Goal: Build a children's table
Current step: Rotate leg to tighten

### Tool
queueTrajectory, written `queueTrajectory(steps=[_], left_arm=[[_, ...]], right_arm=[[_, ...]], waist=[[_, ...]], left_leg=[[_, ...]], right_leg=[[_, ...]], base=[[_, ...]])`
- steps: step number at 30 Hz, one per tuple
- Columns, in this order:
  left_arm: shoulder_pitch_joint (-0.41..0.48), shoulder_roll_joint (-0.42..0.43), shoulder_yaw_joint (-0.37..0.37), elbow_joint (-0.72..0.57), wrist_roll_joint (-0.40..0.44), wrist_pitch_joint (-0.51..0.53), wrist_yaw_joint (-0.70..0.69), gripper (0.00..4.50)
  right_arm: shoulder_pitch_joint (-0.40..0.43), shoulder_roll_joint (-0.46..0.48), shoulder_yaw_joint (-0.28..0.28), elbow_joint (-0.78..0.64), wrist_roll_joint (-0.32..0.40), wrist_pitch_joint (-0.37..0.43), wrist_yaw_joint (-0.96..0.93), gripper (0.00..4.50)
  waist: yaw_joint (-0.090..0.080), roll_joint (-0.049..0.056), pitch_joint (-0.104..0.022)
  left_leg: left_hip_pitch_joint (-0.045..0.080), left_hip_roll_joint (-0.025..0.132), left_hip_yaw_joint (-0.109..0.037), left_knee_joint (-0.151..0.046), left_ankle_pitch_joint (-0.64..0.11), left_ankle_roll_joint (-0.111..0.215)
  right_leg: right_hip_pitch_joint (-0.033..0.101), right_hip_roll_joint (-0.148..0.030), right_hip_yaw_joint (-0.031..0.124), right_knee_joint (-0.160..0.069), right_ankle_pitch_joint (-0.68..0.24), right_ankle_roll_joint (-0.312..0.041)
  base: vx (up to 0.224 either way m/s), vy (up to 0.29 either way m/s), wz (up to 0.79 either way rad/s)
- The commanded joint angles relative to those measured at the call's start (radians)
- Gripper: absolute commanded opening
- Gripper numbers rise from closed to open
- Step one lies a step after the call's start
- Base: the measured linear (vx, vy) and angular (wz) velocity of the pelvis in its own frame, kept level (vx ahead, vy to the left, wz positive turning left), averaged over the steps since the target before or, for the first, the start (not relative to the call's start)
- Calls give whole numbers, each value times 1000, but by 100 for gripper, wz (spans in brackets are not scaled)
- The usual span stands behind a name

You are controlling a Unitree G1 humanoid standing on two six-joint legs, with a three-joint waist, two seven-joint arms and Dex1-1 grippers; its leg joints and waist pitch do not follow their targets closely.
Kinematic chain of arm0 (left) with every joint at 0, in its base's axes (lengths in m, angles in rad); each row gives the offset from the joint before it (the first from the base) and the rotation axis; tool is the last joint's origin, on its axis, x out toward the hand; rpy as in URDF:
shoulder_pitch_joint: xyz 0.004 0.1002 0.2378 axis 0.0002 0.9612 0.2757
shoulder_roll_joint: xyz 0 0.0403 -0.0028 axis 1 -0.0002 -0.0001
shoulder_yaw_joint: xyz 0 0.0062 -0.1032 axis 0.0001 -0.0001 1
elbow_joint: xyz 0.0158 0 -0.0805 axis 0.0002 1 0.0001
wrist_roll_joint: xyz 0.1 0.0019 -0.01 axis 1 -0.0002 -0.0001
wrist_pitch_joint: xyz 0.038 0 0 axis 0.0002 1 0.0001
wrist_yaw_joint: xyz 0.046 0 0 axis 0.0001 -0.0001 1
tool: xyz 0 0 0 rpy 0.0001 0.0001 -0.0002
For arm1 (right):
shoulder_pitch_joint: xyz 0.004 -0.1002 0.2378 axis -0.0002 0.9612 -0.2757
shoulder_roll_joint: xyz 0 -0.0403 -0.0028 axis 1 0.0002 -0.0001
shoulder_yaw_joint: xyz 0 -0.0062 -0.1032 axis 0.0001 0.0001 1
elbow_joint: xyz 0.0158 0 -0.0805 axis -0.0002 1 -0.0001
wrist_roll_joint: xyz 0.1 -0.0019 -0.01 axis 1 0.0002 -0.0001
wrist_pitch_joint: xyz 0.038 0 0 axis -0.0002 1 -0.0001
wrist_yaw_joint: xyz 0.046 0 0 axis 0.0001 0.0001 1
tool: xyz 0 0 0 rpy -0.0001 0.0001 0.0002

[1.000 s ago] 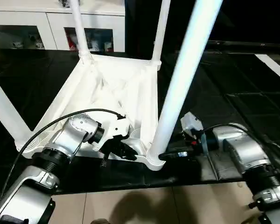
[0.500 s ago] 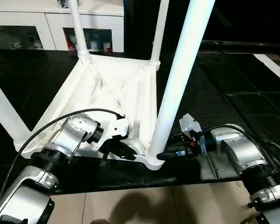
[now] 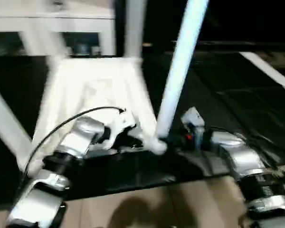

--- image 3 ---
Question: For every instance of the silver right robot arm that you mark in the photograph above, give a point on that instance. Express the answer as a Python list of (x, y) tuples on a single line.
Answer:
[(247, 166)]

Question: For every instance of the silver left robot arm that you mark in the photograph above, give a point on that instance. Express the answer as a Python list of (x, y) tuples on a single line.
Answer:
[(52, 180)]

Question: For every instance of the black work mat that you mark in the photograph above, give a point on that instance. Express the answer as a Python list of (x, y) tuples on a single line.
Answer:
[(218, 95)]

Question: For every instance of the small beige tag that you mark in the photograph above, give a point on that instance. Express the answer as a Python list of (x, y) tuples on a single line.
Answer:
[(147, 45)]

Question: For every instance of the white flat board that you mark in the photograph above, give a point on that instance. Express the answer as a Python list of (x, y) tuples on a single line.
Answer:
[(270, 71)]

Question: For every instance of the black metal bar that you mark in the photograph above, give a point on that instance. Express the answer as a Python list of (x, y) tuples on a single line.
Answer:
[(237, 43)]

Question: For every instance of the white glass-door cabinet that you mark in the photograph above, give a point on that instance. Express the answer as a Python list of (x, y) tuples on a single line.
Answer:
[(52, 23)]

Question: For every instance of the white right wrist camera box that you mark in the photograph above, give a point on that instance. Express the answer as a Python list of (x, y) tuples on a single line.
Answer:
[(194, 118)]

